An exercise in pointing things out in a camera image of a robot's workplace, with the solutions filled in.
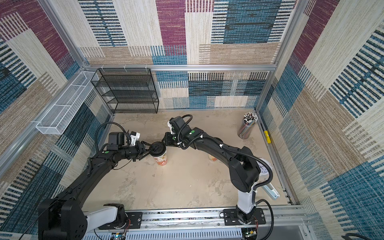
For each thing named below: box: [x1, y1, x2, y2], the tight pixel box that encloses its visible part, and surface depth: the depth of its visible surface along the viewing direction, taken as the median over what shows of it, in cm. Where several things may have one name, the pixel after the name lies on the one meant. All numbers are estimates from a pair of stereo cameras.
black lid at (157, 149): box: [149, 141, 167, 157], surface depth 80 cm
